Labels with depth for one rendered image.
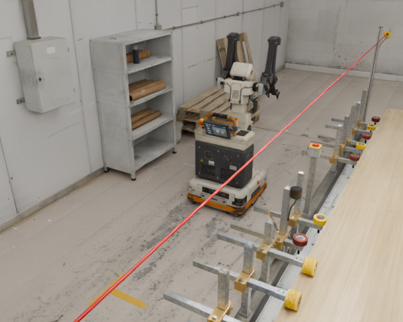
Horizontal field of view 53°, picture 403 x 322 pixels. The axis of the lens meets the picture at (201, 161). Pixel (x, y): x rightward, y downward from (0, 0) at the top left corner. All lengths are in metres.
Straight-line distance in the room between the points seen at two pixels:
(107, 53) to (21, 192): 1.62
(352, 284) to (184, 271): 1.68
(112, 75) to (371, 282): 3.26
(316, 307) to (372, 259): 0.49
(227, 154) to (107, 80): 1.54
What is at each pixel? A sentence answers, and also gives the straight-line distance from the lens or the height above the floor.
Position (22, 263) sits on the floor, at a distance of 3.81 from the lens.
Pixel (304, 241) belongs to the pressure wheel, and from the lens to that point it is 2.30.
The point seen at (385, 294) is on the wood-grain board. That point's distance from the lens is 2.11.
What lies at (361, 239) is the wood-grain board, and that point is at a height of 0.90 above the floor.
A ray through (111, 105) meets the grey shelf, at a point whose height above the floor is 0.87.
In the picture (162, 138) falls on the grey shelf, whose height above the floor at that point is 0.16.
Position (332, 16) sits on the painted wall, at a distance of 9.87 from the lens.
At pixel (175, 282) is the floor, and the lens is 3.34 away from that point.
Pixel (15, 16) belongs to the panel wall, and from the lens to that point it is 3.99.
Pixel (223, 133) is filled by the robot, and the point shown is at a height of 0.84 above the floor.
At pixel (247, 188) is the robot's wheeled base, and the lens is 4.03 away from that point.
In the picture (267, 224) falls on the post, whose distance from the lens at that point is 2.06.
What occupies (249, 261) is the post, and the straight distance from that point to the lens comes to 1.90.
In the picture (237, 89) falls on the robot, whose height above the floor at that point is 1.16.
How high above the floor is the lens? 2.24
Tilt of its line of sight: 26 degrees down
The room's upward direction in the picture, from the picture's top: straight up
